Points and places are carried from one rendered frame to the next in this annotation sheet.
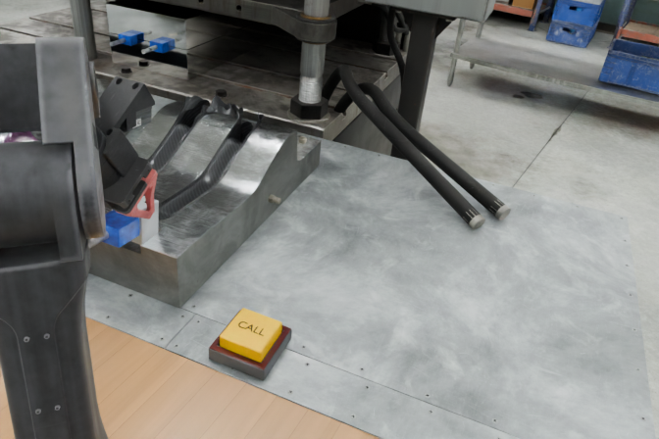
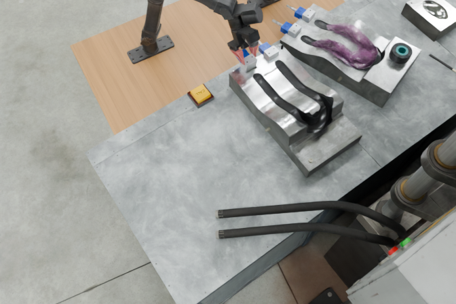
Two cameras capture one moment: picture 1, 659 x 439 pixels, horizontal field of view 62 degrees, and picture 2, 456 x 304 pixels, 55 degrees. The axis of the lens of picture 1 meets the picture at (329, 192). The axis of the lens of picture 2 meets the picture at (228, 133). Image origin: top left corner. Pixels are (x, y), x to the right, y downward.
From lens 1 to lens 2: 163 cm
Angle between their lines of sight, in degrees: 78
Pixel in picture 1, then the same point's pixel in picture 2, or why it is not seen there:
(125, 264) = not seen: hidden behind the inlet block
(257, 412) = (179, 90)
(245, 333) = (199, 89)
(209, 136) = (301, 102)
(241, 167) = (276, 110)
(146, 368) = (209, 72)
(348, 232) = (242, 157)
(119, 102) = (245, 31)
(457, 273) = (195, 181)
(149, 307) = not seen: hidden behind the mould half
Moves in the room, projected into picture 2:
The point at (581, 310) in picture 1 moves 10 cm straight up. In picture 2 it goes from (150, 212) to (145, 203)
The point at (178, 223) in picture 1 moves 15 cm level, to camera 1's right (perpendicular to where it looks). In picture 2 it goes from (248, 79) to (225, 106)
